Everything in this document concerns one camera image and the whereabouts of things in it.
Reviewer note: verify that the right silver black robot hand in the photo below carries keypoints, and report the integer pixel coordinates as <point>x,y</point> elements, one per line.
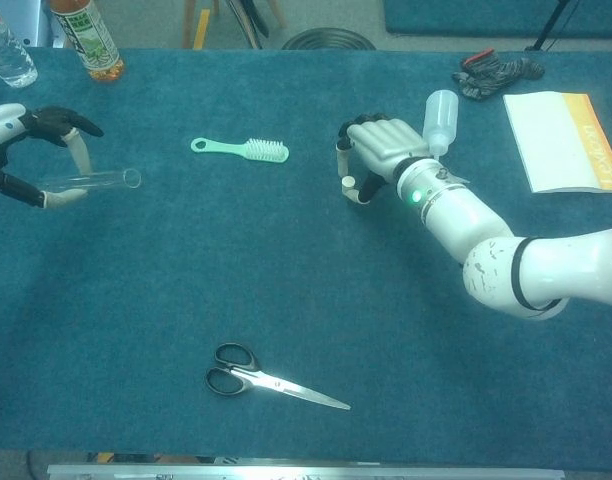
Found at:
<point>386,140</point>

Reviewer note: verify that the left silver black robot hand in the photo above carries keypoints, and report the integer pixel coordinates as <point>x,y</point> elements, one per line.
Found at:
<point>1,122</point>

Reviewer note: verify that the white rubber stopper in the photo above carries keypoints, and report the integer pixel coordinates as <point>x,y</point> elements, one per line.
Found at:
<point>347,183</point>

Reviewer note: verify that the clear glass test tube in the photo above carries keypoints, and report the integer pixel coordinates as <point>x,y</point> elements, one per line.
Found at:
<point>111,180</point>

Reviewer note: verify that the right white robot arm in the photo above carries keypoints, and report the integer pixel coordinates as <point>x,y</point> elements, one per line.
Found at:
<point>486,220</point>

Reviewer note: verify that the translucent plastic wash bottle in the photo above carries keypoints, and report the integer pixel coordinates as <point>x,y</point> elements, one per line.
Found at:
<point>441,115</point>

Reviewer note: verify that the clear plastic water bottle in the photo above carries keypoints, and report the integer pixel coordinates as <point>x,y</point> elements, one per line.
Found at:
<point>11,60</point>

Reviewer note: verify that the grey metal case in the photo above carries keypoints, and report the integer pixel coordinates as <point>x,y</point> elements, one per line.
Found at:
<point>41,25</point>

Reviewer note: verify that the amber tea bottle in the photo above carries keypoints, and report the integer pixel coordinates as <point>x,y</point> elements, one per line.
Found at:
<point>93,45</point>

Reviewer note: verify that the mint green scrub brush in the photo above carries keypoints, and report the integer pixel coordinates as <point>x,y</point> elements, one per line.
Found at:
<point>266,151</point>

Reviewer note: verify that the grey knitted work glove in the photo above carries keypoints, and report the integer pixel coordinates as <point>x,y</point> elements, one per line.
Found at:
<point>491,75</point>

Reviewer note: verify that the teal covered background table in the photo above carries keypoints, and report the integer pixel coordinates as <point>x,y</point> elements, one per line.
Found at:
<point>486,17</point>

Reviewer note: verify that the white booklet with orange edge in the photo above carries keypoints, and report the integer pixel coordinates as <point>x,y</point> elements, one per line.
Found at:
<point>551,140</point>

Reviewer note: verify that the teal felt table mat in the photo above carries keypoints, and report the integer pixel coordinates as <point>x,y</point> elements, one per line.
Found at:
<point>286,280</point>

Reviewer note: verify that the black tripod leg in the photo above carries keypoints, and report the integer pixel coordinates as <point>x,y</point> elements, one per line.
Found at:
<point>551,25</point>

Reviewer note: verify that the black metal frame legs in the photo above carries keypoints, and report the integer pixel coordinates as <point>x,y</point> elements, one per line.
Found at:
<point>246,22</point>

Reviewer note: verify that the aluminium profile rail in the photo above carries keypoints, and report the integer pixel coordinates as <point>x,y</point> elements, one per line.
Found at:
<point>306,472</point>

